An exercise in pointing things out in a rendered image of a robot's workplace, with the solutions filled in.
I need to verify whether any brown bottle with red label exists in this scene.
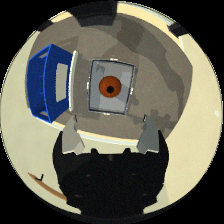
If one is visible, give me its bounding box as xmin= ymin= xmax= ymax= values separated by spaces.
xmin=99 ymin=76 xmax=122 ymax=98

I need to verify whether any blue plastic crate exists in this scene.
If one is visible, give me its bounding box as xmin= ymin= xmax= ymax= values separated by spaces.
xmin=27 ymin=44 xmax=73 ymax=124

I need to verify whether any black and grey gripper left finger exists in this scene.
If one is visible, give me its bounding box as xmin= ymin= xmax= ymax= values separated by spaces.
xmin=52 ymin=115 xmax=85 ymax=185

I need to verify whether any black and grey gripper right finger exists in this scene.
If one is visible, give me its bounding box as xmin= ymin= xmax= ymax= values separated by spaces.
xmin=136 ymin=114 xmax=169 ymax=184

